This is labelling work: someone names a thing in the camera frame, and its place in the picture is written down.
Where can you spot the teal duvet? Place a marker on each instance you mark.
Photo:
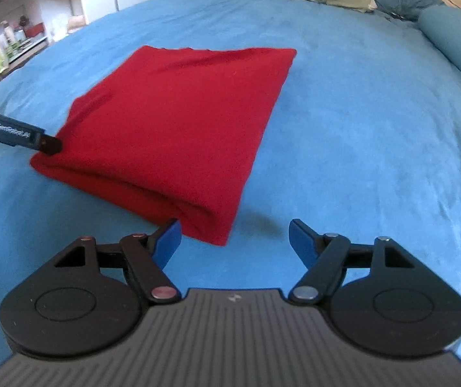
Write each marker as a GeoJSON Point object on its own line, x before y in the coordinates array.
{"type": "Point", "coordinates": [456, 44]}

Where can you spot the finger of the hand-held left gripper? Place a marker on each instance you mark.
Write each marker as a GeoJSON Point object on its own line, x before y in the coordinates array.
{"type": "Point", "coordinates": [51, 146]}

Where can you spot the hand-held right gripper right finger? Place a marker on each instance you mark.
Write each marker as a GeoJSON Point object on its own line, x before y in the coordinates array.
{"type": "Point", "coordinates": [302, 244]}

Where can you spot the bed with blue sheet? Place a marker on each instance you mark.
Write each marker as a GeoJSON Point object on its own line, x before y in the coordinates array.
{"type": "Point", "coordinates": [355, 149]}

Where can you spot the white bottle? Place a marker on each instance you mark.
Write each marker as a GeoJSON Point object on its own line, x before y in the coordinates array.
{"type": "Point", "coordinates": [7, 32]}

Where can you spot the red box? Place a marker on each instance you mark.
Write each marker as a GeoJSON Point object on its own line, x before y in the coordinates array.
{"type": "Point", "coordinates": [33, 30]}

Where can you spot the red sweater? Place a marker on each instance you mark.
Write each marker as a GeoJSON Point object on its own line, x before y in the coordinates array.
{"type": "Point", "coordinates": [174, 121]}

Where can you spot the beige bag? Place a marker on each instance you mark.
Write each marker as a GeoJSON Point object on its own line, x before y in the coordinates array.
{"type": "Point", "coordinates": [75, 21]}

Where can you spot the white plastic bag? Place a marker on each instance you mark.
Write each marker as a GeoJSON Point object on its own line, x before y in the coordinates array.
{"type": "Point", "coordinates": [59, 26]}

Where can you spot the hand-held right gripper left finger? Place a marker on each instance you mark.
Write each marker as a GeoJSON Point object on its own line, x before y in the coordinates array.
{"type": "Point", "coordinates": [168, 244]}

